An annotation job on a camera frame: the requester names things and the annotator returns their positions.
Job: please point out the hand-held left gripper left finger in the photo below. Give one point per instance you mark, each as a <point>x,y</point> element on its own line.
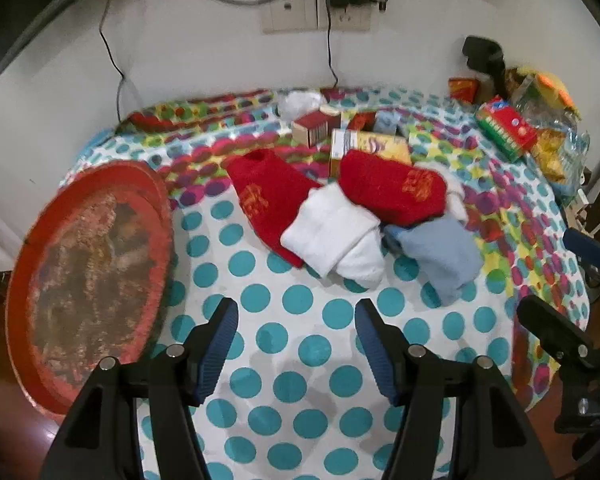
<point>220,350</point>

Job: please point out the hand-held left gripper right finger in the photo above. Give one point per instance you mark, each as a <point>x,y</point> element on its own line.
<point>374,355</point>

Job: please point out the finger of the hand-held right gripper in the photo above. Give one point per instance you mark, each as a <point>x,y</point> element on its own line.
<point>554,327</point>
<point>592,250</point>

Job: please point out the light blue sock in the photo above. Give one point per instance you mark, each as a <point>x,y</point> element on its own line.
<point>439,255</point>

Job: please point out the round red tray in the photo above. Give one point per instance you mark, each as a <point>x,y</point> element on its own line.
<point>90,270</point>

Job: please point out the red sock with gold embroidery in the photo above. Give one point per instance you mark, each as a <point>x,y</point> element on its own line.
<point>265,195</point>
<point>379,185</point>

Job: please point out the yellow medicine box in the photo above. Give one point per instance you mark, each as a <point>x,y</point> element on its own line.
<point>374,142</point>

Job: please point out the white plastic bag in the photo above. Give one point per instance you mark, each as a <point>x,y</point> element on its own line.
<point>297,102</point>

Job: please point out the polka dot tablecloth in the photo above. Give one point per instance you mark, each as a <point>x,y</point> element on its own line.
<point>290,300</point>

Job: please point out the clear bag of snacks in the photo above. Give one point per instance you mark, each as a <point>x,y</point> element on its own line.
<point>554,125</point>

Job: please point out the green and red box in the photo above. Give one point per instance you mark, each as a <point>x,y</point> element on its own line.
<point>504,127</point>

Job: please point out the orange red box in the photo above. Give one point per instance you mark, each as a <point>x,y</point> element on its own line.
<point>462,90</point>

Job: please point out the small red and white box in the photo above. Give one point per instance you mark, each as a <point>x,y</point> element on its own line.
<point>312,127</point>

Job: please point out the wall socket plate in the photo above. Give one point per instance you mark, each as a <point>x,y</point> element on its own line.
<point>352,20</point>

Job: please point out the wall switch plate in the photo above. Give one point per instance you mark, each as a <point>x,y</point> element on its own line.
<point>287,15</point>

